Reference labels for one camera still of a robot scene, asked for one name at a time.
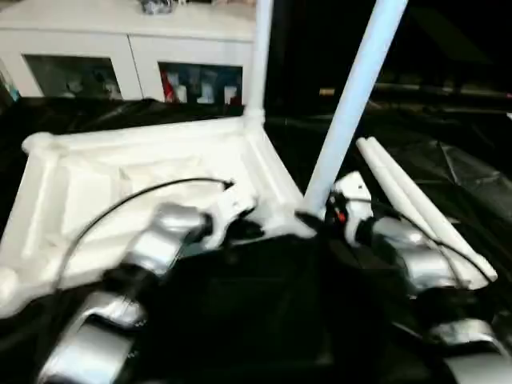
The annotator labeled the dark patterned jar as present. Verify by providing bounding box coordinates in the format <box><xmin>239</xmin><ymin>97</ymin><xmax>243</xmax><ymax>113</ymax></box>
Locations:
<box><xmin>139</xmin><ymin>0</ymin><xmax>178</xmax><ymax>15</ymax></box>

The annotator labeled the white plastic table top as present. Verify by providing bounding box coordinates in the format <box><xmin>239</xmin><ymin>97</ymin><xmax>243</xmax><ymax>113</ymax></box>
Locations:
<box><xmin>0</xmin><ymin>114</ymin><xmax>318</xmax><ymax>320</ymax></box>

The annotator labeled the white cabinet with glass doors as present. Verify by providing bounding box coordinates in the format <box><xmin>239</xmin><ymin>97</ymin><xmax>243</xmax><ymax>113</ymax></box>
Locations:
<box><xmin>0</xmin><ymin>6</ymin><xmax>258</xmax><ymax>102</ymax></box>

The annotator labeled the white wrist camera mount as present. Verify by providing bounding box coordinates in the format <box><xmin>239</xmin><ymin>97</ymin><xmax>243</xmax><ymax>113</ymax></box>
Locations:
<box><xmin>202</xmin><ymin>185</ymin><xmax>262</xmax><ymax>248</ymax></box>
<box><xmin>330</xmin><ymin>171</ymin><xmax>376</xmax><ymax>248</ymax></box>

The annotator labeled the white plastic table leg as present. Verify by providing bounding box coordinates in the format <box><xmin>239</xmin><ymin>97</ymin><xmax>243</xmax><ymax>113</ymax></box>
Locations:
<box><xmin>245</xmin><ymin>0</ymin><xmax>274</xmax><ymax>122</ymax></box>
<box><xmin>303</xmin><ymin>0</ymin><xmax>410</xmax><ymax>218</ymax></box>
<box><xmin>365</xmin><ymin>137</ymin><xmax>500</xmax><ymax>282</ymax></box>
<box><xmin>355</xmin><ymin>138</ymin><xmax>488</xmax><ymax>290</ymax></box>

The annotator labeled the red bottle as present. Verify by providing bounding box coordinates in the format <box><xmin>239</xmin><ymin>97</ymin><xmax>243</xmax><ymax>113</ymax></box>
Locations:
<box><xmin>161</xmin><ymin>71</ymin><xmax>178</xmax><ymax>103</ymax></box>

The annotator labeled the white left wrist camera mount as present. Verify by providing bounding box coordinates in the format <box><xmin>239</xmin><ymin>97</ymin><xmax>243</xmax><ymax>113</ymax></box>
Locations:
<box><xmin>202</xmin><ymin>185</ymin><xmax>262</xmax><ymax>248</ymax></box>

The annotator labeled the black plastic mat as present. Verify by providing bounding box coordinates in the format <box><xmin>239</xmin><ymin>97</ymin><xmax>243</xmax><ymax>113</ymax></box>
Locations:
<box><xmin>0</xmin><ymin>95</ymin><xmax>512</xmax><ymax>384</ymax></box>

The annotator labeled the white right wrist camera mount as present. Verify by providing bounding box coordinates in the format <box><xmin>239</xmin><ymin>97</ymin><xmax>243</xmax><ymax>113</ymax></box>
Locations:
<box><xmin>330</xmin><ymin>171</ymin><xmax>376</xmax><ymax>248</ymax></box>

